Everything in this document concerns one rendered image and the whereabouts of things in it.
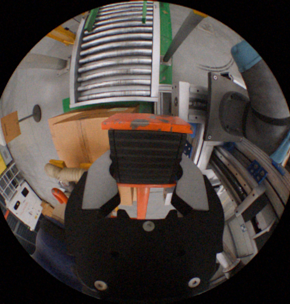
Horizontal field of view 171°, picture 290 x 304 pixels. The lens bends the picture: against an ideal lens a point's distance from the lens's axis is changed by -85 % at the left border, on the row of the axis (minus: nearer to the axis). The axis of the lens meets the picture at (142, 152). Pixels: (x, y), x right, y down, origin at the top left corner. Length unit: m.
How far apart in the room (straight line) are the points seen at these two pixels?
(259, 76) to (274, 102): 0.05
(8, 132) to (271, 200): 2.43
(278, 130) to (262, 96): 0.07
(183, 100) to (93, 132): 0.35
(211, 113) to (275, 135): 0.20
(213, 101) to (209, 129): 0.09
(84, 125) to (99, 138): 0.09
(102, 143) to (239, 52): 0.48
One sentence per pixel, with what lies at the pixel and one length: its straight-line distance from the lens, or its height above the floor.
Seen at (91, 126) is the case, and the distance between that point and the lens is 0.41.
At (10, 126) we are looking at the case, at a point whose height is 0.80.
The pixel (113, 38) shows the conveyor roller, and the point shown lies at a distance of 0.97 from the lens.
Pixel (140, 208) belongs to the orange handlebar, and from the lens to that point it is 0.21.
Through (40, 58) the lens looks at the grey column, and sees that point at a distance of 1.59.
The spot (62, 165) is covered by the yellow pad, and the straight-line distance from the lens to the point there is 0.42.
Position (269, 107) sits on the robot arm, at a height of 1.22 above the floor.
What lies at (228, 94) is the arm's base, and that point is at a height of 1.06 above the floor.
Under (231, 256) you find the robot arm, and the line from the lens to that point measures 0.72.
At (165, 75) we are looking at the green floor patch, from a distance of 1.36.
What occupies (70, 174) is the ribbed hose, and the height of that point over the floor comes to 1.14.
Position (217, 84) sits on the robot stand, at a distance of 0.34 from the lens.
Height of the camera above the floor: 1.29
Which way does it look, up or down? 59 degrees down
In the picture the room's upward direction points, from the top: 179 degrees counter-clockwise
